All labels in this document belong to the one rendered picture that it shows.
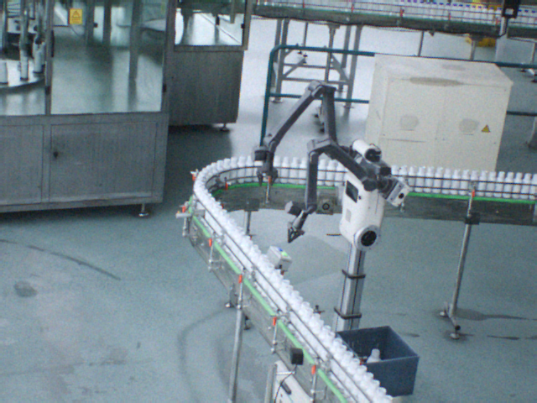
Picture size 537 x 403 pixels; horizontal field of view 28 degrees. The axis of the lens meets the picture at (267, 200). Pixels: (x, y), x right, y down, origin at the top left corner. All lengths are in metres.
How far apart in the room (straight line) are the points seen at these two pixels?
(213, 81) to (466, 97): 2.59
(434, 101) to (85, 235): 3.18
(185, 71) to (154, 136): 2.10
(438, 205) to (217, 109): 4.03
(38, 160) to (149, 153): 0.87
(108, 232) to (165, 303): 1.19
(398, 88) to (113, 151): 2.51
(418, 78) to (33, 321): 3.97
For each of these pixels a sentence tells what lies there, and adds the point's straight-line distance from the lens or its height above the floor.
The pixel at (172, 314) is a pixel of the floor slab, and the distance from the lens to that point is 7.45.
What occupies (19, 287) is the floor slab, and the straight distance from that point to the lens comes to 7.72.
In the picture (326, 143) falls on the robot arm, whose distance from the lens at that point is 5.42.
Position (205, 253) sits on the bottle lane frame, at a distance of 6.29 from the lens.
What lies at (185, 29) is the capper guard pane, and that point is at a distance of 10.50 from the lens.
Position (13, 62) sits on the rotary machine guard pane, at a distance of 8.15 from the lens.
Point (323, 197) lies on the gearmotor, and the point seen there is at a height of 0.97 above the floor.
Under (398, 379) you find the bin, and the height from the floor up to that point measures 0.83.
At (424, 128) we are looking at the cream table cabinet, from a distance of 9.55.
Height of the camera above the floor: 3.57
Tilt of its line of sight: 22 degrees down
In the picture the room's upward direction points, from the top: 6 degrees clockwise
